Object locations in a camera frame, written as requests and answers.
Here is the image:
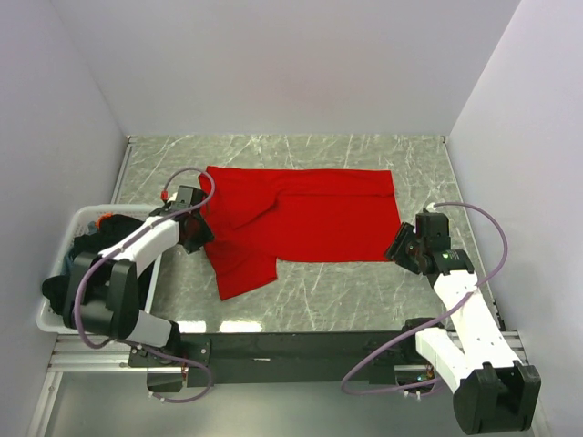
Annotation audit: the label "black base beam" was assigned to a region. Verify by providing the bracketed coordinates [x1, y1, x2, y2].
[128, 330, 427, 392]

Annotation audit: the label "red polo shirt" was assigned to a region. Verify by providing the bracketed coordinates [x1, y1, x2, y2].
[199, 167, 401, 300]

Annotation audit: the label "aluminium rail frame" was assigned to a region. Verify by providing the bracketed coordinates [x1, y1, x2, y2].
[45, 330, 532, 374]

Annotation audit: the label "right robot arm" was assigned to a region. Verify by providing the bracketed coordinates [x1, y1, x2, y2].
[385, 211, 541, 435]

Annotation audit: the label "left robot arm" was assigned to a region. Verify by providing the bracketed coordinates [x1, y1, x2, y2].
[62, 186, 214, 366]

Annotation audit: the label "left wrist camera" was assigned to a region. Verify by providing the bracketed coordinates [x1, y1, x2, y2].
[160, 190, 178, 206]

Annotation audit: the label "black garment in basket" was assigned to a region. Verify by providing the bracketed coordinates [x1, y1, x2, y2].
[42, 214, 143, 316]

